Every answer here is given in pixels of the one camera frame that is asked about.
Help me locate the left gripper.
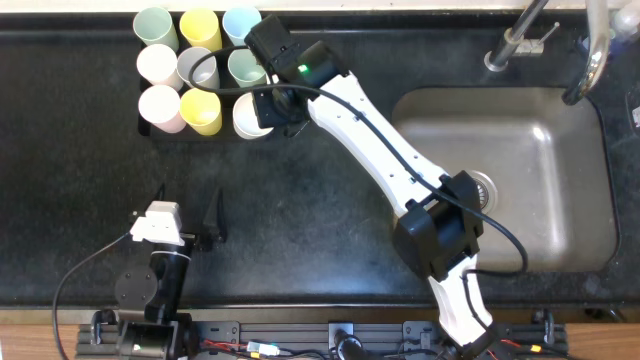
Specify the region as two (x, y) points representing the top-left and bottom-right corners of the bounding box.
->
(153, 182), (229, 251)

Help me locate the yellow cup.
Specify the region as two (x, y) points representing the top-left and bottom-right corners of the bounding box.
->
(179, 8), (224, 54)
(179, 87), (224, 137)

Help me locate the white cup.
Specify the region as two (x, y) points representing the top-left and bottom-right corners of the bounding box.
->
(136, 43), (185, 92)
(232, 92), (275, 140)

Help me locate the pink cup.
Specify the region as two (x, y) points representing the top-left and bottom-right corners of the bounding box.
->
(137, 84), (187, 135)

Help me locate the black tray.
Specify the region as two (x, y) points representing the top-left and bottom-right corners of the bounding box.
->
(137, 10), (274, 144)

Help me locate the grey cup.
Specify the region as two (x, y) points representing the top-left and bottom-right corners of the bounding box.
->
(176, 46), (221, 91)

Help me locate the green cup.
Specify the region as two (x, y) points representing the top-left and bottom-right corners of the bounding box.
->
(132, 6), (180, 53)
(227, 48), (269, 89)

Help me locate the blue cup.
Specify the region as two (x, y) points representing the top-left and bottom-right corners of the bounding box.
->
(222, 5), (263, 47)

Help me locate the steel tap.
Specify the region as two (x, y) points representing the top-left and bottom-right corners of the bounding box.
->
(483, 0), (614, 107)

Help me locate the steel sink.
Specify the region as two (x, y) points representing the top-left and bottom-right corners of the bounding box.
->
(391, 87), (620, 274)

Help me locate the mounting rail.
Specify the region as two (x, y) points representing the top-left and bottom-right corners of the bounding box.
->
(77, 309), (569, 360)

